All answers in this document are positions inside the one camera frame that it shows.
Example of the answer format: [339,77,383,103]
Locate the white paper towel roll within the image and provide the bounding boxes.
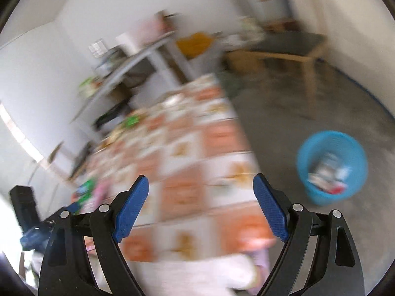
[116,32,138,56]

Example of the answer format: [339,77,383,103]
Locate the cardboard box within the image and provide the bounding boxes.
[228,51,263,73]

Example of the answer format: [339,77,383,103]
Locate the blue plastic wastebasket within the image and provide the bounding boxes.
[297,131,369,206]

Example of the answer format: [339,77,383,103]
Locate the white wall switch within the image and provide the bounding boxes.
[89,38,107,57]

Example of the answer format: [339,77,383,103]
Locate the green white food bag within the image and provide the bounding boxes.
[79,77,96,96]

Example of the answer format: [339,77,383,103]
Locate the green chip bag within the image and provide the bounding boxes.
[76,179,96,202]

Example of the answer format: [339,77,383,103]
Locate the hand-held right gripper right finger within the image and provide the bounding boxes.
[252,173,365,296]

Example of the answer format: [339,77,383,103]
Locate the white bottle red cap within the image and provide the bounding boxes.
[307,173,347,195]

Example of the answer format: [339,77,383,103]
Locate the long white table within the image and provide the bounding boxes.
[69,31,198,124]

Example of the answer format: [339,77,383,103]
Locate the pink orange snack bag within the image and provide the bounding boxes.
[94,180,108,204]

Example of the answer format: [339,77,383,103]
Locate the orange patterned tablecloth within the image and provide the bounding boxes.
[69,73,277,264]

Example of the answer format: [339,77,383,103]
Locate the wooden chair dark seat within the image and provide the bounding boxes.
[228,0,329,113]
[46,141,93,181]

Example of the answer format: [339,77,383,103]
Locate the pale pink plastic bag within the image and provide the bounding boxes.
[136,15,164,44]

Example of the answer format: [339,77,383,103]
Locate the yellow cloth item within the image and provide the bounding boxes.
[177,32,213,58]

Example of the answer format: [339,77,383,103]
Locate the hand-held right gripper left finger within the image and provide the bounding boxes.
[38,175,150,296]

